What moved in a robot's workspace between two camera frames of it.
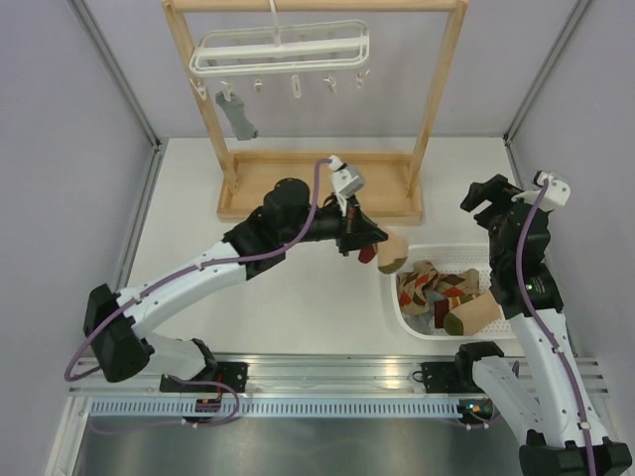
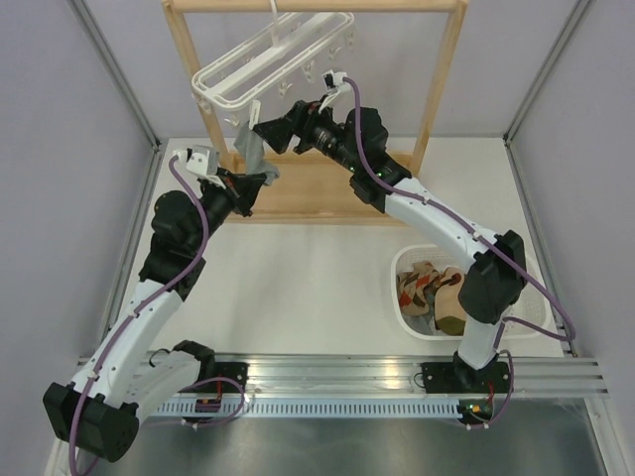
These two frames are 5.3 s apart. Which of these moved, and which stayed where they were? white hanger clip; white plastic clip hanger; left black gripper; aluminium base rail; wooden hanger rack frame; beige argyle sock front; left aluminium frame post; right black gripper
Moved: white hanger clip; white plastic clip hanger; left black gripper; right black gripper
Stayed: wooden hanger rack frame; aluminium base rail; left aluminium frame post; beige argyle sock front
